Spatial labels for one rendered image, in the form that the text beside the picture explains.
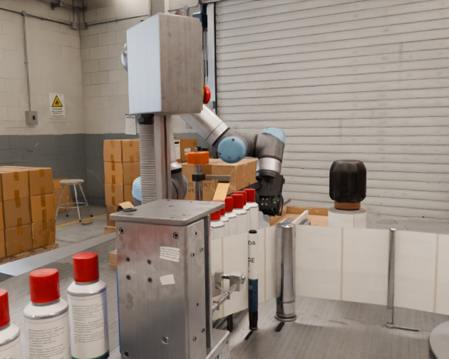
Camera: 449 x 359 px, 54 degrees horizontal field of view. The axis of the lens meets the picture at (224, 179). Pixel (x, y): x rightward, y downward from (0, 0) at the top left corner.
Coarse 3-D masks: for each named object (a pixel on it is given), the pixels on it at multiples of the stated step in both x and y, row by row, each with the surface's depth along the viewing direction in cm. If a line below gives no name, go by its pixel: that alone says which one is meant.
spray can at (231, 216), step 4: (224, 200) 107; (228, 200) 107; (232, 200) 109; (228, 204) 107; (232, 204) 109; (228, 208) 108; (232, 208) 109; (228, 212) 108; (232, 212) 109; (228, 216) 107; (232, 216) 107; (236, 216) 108; (232, 220) 107; (236, 220) 109; (232, 224) 108; (236, 224) 109; (232, 228) 108; (236, 228) 109; (232, 232) 108; (236, 232) 109
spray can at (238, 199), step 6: (234, 198) 112; (240, 198) 112; (234, 204) 112; (240, 204) 112; (234, 210) 112; (240, 210) 112; (240, 216) 111; (246, 216) 113; (240, 222) 112; (246, 222) 113; (240, 228) 112; (246, 228) 113
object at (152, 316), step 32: (128, 224) 57; (160, 224) 55; (192, 224) 55; (128, 256) 57; (192, 256) 55; (128, 288) 58; (160, 288) 56; (192, 288) 56; (128, 320) 58; (160, 320) 56; (192, 320) 56; (128, 352) 59; (160, 352) 57; (192, 352) 56; (224, 352) 67
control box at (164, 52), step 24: (144, 24) 90; (168, 24) 85; (192, 24) 88; (144, 48) 90; (168, 48) 86; (192, 48) 89; (144, 72) 91; (168, 72) 86; (192, 72) 89; (144, 96) 92; (168, 96) 87; (192, 96) 90
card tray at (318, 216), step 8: (288, 208) 217; (296, 208) 216; (304, 208) 214; (312, 208) 213; (320, 208) 211; (328, 208) 210; (280, 216) 206; (288, 216) 211; (296, 216) 211; (312, 216) 210; (320, 216) 210; (328, 216) 210; (272, 224) 193; (312, 224) 192; (320, 224) 191
